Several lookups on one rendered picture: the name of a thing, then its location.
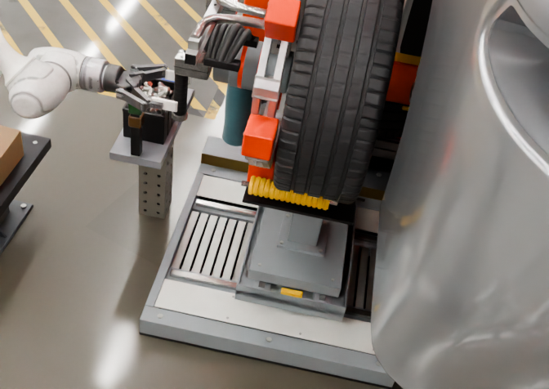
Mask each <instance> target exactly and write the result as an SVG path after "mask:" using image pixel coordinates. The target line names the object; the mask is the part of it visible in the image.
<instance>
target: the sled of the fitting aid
mask: <svg viewBox="0 0 549 389"><path fill-rule="evenodd" d="M357 210H358V204H355V215H354V221H353V225H349V229H348V235H347V242H346V255H345V261H344V268H343V275H342V282H341V291H340V294H339V297H332V296H328V295H324V294H320V293H313V292H309V291H305V290H301V289H297V288H290V287H286V286H282V285H278V284H271V283H267V282H263V281H259V280H255V279H249V278H248V271H249V267H250V264H251V260H252V255H253V251H254V248H255V245H256V241H257V236H258V233H259V230H260V226H261V220H262V217H263V214H264V211H265V207H262V206H258V207H257V213H256V216H255V219H254V222H253V225H252V231H251V234H250V237H249V241H248V246H247V249H246V252H245V255H244V258H243V264H242V266H241V270H240V273H239V278H238V282H237V285H236V291H235V297H234V299H237V300H240V301H245V302H251V303H256V304H259V305H263V306H270V307H274V308H279V309H282V310H286V311H293V312H297V313H302V314H305V315H312V316H316V317H320V318H324V319H328V320H335V321H339V322H342V319H343V316H344V314H345V310H346V302H347V295H348V288H349V281H350V267H351V260H352V253H353V245H354V238H355V225H356V218H357Z"/></svg>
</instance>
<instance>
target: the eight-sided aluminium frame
mask: <svg viewBox="0 0 549 389"><path fill-rule="evenodd" d="M299 1H301V14H300V20H299V25H298V28H297V35H296V39H295V42H293V43H292V48H291V51H293V52H294V55H295V51H296V48H297V40H298V37H299V33H300V28H301V22H302V18H303V14H304V10H305V7H306V0H299ZM272 42H273V38H266V37H265V39H264V42H263V47H262V51H261V58H260V62H259V65H258V70H257V74H256V75H255V79H254V84H253V89H252V108H251V114H257V115H259V113H260V107H261V100H266V101H267V102H266V107H265V110H264V114H263V116H266V117H270V118H277V119H278V120H279V128H278V133H277V138H276V142H275V145H274V150H273V153H272V156H271V160H270V161H267V160H264V159H256V158H252V157H248V156H244V158H245V159H246V160H247V161H248V164H249V165H252V166H256V167H260V168H268V169H271V166H272V164H273V160H274V156H275V148H276V145H277V142H278V139H279V132H280V127H281V123H282V117H283V109H284V106H285V104H284V103H285V101H286V95H287V93H282V97H281V101H280V105H279V109H278V110H277V104H278V100H279V95H280V90H281V86H282V81H283V79H282V77H283V69H284V66H285V61H286V57H287V54H288V46H289V42H286V41H281V44H280V49H279V55H278V60H277V64H276V67H275V72H274V76H269V75H266V70H267V65H268V61H269V57H270V50H271V46H272Z"/></svg>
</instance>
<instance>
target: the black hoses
mask: <svg viewBox="0 0 549 389"><path fill-rule="evenodd" d="M258 43H259V37H256V36H253V35H252V32H251V30H250V29H245V28H244V27H243V26H242V25H241V24H238V23H236V24H234V25H233V24H230V25H228V24H227V23H224V24H218V25H217V26H216V27H215V29H214V30H213V32H212V36H211V39H210V42H209V45H208V51H207V53H206V55H205V57H204V59H203V65H206V66H210V67H214V68H218V69H226V70H230V71H234V72H239V68H240V64H241V60H236V59H235V57H236V56H237V54H238V53H239V50H240V49H241V47H242V46H246V47H254V48H257V45H258ZM280 44H281V40H279V41H278V43H277V47H276V48H280Z"/></svg>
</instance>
